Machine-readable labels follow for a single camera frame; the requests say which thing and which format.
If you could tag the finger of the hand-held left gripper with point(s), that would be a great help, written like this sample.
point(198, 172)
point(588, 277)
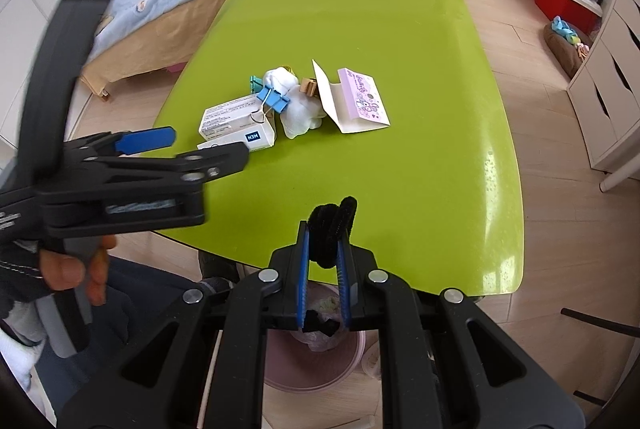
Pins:
point(215, 161)
point(147, 140)

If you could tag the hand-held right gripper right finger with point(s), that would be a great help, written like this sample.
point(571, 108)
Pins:
point(344, 289)

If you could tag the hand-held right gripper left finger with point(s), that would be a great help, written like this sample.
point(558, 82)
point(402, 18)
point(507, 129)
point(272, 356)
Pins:
point(301, 274)

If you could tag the white box blue label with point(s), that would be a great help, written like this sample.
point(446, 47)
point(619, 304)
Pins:
point(250, 140)

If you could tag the white cardboard box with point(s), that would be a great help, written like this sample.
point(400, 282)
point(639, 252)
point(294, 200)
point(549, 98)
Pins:
point(225, 114)

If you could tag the black fuzzy pipe cleaner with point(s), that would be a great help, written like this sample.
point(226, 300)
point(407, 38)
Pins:
point(325, 229)

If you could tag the blue binder clip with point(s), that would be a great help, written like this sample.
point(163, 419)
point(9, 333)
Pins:
point(272, 100)

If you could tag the green binder clip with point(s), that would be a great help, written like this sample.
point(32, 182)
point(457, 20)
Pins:
point(256, 85)

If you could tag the pink trash bin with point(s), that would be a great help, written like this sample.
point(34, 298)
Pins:
point(300, 369)

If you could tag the white tissue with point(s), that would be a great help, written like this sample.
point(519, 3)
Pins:
point(280, 80)
point(300, 114)

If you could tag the beige binder clip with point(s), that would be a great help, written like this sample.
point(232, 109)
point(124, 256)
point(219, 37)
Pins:
point(310, 86)

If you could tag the person's left forearm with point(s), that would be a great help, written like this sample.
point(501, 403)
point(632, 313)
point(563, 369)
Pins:
point(20, 349)

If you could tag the person's left hand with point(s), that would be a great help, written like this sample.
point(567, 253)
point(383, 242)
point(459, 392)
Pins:
point(57, 271)

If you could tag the crumpled plastic wrapper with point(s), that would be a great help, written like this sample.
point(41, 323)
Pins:
point(322, 339)

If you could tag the pink box under bed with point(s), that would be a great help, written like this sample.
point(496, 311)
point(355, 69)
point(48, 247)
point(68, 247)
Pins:
point(176, 68)

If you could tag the person's left shoe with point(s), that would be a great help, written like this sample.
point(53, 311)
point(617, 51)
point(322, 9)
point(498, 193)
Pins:
point(215, 266)

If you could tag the wooden bed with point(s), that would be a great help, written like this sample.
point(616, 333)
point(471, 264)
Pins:
point(145, 44)

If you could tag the person's left leg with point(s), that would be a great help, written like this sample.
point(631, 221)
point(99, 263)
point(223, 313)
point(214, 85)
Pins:
point(135, 294)

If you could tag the green table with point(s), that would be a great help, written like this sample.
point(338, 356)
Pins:
point(380, 39)

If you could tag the brown pet bed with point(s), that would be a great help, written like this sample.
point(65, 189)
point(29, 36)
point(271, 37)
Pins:
point(562, 54)

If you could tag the white drawer cabinet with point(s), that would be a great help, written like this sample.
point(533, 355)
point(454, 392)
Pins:
point(612, 84)

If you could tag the blue soft toy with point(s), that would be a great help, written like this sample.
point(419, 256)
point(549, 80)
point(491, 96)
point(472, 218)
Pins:
point(565, 29)

